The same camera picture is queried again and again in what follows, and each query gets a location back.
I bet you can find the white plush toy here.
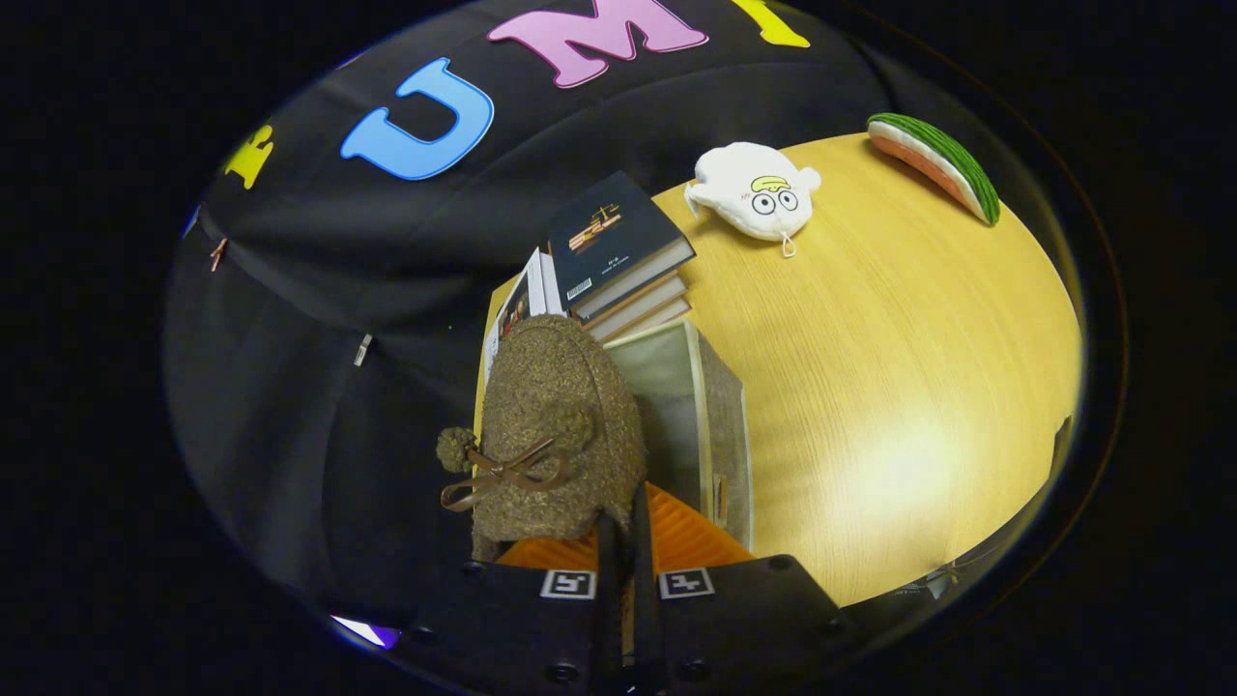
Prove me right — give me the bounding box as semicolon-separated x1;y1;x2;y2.
684;142;822;258

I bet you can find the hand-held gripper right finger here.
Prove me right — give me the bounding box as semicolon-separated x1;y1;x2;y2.
628;483;861;696

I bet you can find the tan hardcover book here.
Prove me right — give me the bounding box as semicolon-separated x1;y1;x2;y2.
597;297;693;344
580;273;689;330

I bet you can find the brown fuzzy shoe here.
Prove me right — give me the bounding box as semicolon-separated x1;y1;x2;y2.
435;314;648;562

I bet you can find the lit screen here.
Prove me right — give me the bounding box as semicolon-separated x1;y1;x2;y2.
331;615;401;651

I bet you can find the black backdrop cloth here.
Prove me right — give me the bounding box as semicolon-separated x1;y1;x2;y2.
164;0;967;629

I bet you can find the watermelon slice plush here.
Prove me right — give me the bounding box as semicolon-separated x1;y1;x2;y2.
867;112;1001;227

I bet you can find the white portrait book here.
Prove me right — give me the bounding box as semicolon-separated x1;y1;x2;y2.
481;247;566;378

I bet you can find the dark hardcover book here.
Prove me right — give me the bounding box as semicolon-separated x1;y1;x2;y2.
547;171;696;322

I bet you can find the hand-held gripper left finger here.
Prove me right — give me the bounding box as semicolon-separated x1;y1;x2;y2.
391;512;624;696

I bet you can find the grey fabric storage box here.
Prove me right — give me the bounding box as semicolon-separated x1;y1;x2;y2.
604;319;755;552

